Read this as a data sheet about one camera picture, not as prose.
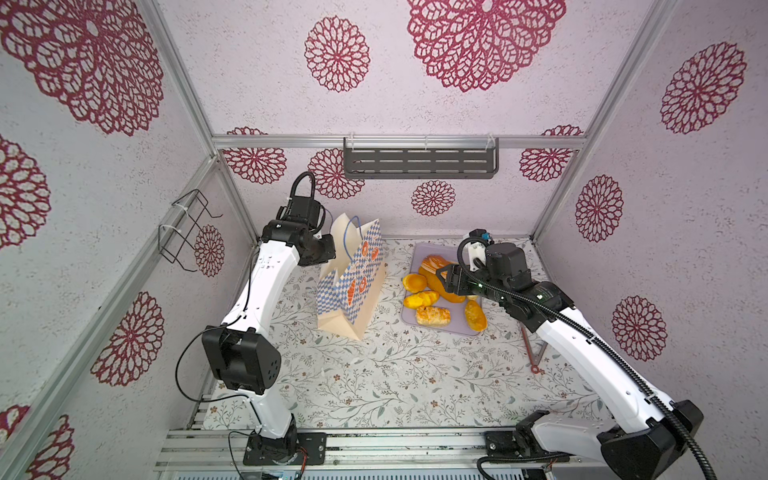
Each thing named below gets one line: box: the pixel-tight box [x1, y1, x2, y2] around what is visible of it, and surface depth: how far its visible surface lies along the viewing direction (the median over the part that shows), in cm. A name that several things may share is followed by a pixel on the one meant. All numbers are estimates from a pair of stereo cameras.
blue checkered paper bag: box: [316, 213, 388, 341], surface depth 87 cm
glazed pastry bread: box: [416, 306, 451, 327], surface depth 96 cm
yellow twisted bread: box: [403, 291, 440, 309], surface depth 101 cm
